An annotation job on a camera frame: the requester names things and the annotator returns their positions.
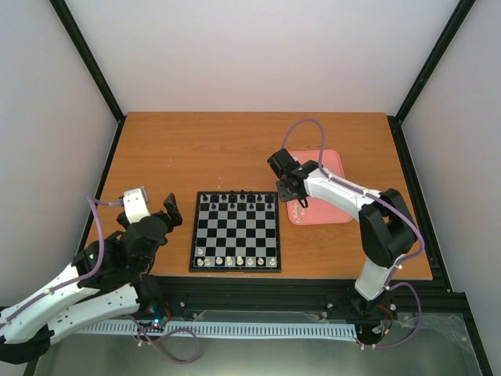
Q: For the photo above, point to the black chess pieces row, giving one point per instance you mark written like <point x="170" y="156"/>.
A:
<point x="243" y="200"/>

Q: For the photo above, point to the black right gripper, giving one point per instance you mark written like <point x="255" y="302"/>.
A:
<point x="282" y="194"/>

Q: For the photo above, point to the left black frame post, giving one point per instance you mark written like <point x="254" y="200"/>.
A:
<point x="73" y="31"/>

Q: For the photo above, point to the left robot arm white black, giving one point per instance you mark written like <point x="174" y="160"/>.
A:
<point x="110" y="278"/>

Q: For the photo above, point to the pink plastic tray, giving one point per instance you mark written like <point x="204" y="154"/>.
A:
<point x="319" y="212"/>

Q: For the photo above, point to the black frame post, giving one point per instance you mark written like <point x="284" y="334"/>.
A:
<point x="449" y="31"/>
<point x="73" y="31"/>

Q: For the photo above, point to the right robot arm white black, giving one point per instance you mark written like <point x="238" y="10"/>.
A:
<point x="387" y="229"/>

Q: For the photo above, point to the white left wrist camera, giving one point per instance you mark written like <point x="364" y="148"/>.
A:
<point x="135" y="202"/>

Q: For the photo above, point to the metal sheet front panel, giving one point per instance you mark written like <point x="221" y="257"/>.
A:
<point x="442" y="346"/>

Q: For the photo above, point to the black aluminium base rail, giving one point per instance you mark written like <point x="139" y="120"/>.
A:
<point x="252" y="293"/>

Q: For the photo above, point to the black white chess board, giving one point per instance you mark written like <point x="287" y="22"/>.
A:
<point x="250" y="234"/>

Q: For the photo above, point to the right black frame post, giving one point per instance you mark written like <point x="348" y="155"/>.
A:
<point x="449" y="31"/>

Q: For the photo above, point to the light blue slotted cable duct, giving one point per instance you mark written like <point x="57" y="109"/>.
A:
<point x="225" y="330"/>

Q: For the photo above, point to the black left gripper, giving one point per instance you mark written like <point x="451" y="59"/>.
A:
<point x="174" y="211"/>

